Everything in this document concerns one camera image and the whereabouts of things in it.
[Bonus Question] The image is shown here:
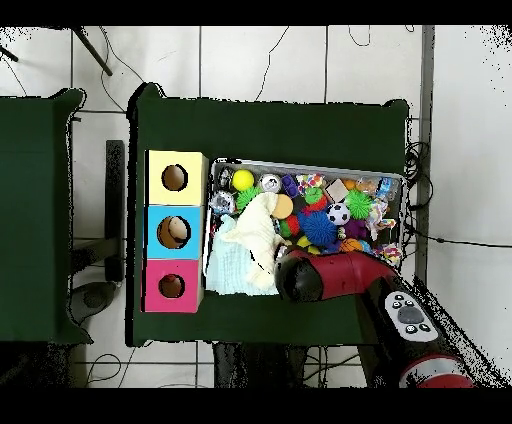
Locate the cream and mint cloth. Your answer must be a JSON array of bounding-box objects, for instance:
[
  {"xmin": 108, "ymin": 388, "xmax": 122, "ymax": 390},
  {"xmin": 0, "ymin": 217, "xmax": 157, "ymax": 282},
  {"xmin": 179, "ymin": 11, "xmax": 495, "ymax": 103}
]
[{"xmin": 205, "ymin": 191, "xmax": 289, "ymax": 297}]

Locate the multicoloured spiky caterpillar toy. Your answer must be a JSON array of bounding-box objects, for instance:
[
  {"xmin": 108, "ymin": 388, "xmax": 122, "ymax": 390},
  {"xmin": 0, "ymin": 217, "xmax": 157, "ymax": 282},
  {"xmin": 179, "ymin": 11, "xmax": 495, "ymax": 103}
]
[{"xmin": 301, "ymin": 185, "xmax": 330, "ymax": 215}]

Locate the wooden box with three holes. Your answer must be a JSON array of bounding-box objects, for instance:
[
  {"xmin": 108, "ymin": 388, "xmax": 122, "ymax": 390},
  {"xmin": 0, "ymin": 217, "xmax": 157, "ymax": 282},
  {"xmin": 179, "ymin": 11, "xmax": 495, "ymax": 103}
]
[{"xmin": 141, "ymin": 149, "xmax": 210, "ymax": 314}]

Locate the large green spiky ball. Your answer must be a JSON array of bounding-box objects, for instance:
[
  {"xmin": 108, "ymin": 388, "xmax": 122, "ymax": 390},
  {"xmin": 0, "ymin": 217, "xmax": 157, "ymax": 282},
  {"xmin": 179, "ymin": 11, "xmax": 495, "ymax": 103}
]
[{"xmin": 235, "ymin": 185, "xmax": 263, "ymax": 211}]

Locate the round orange sponge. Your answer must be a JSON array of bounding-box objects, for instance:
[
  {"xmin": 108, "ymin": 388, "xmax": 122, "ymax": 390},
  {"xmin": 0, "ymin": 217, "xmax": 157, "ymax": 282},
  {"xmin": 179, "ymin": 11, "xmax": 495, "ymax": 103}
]
[{"xmin": 271, "ymin": 193, "xmax": 295, "ymax": 220}]

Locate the silver top drink can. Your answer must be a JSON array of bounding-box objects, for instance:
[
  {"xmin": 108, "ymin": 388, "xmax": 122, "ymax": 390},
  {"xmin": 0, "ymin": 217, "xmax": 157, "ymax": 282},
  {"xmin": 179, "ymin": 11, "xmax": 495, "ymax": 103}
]
[{"xmin": 258, "ymin": 172, "xmax": 282, "ymax": 194}]

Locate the yellow ball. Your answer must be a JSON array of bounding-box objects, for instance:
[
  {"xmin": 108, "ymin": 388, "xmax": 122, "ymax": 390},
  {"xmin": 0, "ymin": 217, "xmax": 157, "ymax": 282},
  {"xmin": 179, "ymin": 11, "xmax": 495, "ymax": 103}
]
[{"xmin": 231, "ymin": 168, "xmax": 256, "ymax": 192}]

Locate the blue spiky toy with eyes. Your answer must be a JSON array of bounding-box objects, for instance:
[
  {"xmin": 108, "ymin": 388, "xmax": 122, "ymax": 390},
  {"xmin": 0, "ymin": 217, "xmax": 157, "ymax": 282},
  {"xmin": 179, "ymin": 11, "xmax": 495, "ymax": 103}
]
[{"xmin": 297, "ymin": 210, "xmax": 339, "ymax": 247}]

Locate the black and white soccer ball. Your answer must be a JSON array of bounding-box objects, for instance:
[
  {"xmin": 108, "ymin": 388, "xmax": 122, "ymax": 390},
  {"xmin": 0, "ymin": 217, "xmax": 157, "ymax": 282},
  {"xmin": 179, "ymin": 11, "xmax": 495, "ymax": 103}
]
[{"xmin": 325, "ymin": 202, "xmax": 352, "ymax": 226}]

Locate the plain wooden cube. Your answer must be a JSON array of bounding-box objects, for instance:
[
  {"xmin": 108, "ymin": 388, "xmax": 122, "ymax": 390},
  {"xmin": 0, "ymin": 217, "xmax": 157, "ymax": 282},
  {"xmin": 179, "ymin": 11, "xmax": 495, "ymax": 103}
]
[{"xmin": 323, "ymin": 178, "xmax": 350, "ymax": 204}]

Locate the dark green tablecloth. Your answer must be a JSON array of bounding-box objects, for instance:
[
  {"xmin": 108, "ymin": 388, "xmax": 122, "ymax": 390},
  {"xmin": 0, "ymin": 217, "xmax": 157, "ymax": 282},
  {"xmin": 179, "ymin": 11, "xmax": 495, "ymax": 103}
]
[
  {"xmin": 0, "ymin": 88, "xmax": 94, "ymax": 346},
  {"xmin": 125, "ymin": 81, "xmax": 410, "ymax": 348}
]

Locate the green spiky rubber toy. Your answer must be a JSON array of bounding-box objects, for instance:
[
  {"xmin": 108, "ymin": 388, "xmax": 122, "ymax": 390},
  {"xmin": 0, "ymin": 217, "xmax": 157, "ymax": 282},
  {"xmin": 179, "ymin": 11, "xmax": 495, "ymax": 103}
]
[{"xmin": 343, "ymin": 189, "xmax": 374, "ymax": 220}]

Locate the black monitor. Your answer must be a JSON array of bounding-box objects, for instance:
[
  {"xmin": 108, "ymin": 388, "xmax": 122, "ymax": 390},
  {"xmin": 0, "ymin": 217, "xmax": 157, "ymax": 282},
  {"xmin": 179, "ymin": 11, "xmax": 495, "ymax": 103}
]
[{"xmin": 67, "ymin": 139, "xmax": 126, "ymax": 326}]

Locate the black tripod leg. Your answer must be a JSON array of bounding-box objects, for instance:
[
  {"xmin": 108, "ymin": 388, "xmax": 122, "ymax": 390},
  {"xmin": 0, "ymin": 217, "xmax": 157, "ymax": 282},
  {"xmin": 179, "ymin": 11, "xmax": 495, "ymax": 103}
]
[{"xmin": 71, "ymin": 25, "xmax": 114, "ymax": 77}]

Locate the silver wire mesh bin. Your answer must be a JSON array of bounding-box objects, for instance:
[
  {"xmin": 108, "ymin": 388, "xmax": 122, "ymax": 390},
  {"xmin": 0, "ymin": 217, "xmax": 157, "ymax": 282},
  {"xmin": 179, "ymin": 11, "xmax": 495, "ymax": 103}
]
[{"xmin": 201, "ymin": 156, "xmax": 407, "ymax": 296}]

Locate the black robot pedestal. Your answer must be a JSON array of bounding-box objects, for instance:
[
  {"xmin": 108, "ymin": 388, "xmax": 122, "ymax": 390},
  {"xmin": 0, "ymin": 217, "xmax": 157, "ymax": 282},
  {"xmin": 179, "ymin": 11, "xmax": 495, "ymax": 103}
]
[{"xmin": 213, "ymin": 342, "xmax": 309, "ymax": 389}]

